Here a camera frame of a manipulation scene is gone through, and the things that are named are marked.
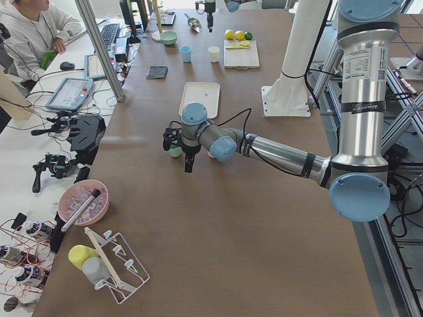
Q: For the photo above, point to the white wire dish rack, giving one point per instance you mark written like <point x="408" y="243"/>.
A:
<point x="127" y="273"/>

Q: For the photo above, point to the bamboo cutting board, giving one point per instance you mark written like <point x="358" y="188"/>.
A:
<point x="241" y="59"/>

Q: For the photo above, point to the aluminium frame post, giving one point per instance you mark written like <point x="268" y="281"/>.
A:
<point x="88" y="17"/>

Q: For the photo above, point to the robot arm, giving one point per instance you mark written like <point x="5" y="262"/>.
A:
<point x="355" y="172"/>
<point x="231" y="6"/>

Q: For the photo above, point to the grey folded cloth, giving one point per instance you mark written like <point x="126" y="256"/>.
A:
<point x="157" y="72"/>

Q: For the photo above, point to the green lime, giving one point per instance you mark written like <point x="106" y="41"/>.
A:
<point x="248" y="36"/>

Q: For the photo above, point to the yellow plastic cup on rack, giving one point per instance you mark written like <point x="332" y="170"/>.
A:
<point x="79" y="254"/>

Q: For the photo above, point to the seated person in hoodie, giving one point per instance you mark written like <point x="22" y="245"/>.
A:
<point x="36" y="27"/>

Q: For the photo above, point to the green cup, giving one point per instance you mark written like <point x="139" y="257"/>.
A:
<point x="175" y="152"/>

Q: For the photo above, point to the metal scoop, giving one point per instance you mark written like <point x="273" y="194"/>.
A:
<point x="193" y="23"/>

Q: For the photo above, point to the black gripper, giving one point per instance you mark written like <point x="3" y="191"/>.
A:
<point x="209" y="15"/>
<point x="190" y="150"/>

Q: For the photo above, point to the computer mouse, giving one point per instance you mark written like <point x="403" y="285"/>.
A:
<point x="67" y="65"/>

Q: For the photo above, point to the green bowl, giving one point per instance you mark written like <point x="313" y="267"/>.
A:
<point x="169" y="37"/>

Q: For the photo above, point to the wooden mug tree stand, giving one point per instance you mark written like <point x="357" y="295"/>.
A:
<point x="155" y="16"/>

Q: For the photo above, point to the grey plastic cup on rack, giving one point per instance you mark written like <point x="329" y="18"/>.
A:
<point x="95" y="270"/>

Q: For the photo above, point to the black keyboard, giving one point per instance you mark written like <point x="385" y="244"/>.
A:
<point x="109" y="34"/>

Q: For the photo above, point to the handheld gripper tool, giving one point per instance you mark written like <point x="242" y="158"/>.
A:
<point x="58" y="165"/>

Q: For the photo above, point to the whole lemon outer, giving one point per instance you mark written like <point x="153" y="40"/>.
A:
<point x="229" y="34"/>

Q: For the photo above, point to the cream rabbit tray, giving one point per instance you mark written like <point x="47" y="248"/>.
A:
<point x="204" y="93"/>

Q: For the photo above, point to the blue cup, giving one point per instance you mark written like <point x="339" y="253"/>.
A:
<point x="185" y="52"/>

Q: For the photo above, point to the teach pendant rear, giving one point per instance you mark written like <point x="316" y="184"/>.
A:
<point x="93" y="68"/>

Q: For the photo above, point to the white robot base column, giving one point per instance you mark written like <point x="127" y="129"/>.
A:
<point x="288" y="97"/>

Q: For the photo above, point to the black monitor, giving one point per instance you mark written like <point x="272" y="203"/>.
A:
<point x="135" y="16"/>

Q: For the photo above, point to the cream yellow cup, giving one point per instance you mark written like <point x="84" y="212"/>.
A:
<point x="214" y="52"/>

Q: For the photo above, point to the teach pendant front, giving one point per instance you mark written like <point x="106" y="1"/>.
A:
<point x="71" y="94"/>

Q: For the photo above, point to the whole lemon near lime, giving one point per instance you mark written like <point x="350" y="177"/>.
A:
<point x="239" y="35"/>

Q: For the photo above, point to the metal tube in bowl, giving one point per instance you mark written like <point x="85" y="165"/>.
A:
<point x="80" y="210"/>

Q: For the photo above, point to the yellow toy knife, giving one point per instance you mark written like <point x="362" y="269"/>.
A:
<point x="230" y="48"/>

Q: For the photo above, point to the teach pendant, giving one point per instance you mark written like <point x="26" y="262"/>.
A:
<point x="93" y="68"/>
<point x="71" y="94"/>

